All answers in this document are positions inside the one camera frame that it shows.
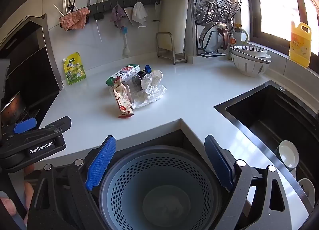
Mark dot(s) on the white cloth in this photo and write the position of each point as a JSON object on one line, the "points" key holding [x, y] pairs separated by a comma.
{"points": [[139, 11]]}

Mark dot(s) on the black kitchen sink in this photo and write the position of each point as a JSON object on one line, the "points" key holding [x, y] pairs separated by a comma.
{"points": [[249, 110]]}

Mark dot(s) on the grey perforated trash bin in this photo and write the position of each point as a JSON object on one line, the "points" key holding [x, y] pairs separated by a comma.
{"points": [[139, 182]]}

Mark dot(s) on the window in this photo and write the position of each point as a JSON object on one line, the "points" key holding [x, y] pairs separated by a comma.
{"points": [[274, 0]]}

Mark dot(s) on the pale green mug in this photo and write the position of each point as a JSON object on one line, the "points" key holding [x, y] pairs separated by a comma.
{"points": [[247, 37]]}

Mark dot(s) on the steel steamer plate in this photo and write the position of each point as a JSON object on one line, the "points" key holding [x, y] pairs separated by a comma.
{"points": [[216, 0]]}

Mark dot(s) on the blue patterned bowl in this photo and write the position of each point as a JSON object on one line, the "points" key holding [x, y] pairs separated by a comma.
{"points": [[249, 50]]}

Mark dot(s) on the white paper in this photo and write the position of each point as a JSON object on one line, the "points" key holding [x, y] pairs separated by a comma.
{"points": [[153, 78]]}

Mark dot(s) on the person's left hand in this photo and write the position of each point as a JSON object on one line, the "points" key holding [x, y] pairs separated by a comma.
{"points": [[28, 192]]}

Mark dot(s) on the pot lid with brown knob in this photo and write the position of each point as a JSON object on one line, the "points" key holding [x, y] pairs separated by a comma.
{"points": [[214, 38]]}

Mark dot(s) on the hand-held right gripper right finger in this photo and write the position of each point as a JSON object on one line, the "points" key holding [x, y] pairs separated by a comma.
{"points": [[219, 162]]}

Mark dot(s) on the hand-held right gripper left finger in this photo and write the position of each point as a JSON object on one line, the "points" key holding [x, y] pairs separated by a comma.
{"points": [[101, 162]]}

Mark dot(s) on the white leaf-pattern bowl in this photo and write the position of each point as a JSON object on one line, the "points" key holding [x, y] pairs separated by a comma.
{"points": [[249, 69]]}

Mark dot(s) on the green white carton box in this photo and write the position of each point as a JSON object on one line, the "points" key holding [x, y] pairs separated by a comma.
{"points": [[124, 71]]}

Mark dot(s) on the white cutting board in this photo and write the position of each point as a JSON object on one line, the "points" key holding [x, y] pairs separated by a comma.
{"points": [[174, 20]]}

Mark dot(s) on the purple cloth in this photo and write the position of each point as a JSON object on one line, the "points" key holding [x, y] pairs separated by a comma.
{"points": [[117, 13]]}

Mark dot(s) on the black wall rail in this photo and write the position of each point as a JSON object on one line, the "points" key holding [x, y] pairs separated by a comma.
{"points": [[124, 1]]}

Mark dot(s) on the black kitchen scissors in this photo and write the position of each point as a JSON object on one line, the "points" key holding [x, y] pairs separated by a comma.
{"points": [[71, 1]]}

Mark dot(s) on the white plate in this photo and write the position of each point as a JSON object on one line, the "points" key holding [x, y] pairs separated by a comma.
{"points": [[306, 190]]}

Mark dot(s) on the dark wok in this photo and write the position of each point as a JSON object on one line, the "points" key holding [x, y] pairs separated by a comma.
{"points": [[12, 107]]}

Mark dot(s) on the pink dish cloth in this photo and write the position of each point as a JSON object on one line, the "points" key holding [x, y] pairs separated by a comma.
{"points": [[73, 19]]}

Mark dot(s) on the red white snack wrapper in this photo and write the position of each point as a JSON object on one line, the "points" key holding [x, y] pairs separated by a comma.
{"points": [[122, 100]]}

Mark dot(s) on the blue plastic piece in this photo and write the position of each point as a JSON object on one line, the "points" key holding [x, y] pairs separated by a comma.
{"points": [[148, 68]]}

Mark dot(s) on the clear plastic bag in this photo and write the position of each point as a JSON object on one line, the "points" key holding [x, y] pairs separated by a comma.
{"points": [[149, 97]]}

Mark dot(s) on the yellow detergent bottle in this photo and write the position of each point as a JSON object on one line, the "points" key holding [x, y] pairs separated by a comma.
{"points": [[299, 45]]}

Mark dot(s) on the black gas stove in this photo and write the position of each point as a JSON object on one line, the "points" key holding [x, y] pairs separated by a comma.
{"points": [[32, 114]]}

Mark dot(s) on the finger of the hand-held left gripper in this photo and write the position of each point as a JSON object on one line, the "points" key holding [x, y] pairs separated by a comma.
{"points": [[25, 124], [57, 122]]}

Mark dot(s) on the metal cutting board rack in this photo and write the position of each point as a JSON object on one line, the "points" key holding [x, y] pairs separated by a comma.
{"points": [[180, 56]]}

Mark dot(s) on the yellow green seasoning pouch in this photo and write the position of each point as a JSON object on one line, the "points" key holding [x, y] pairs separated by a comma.
{"points": [[74, 70]]}

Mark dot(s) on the small white bowl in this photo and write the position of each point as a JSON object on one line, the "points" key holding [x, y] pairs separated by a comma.
{"points": [[289, 155]]}

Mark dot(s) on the white blue bottle brush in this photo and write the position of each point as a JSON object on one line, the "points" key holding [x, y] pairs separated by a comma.
{"points": [[125, 49]]}

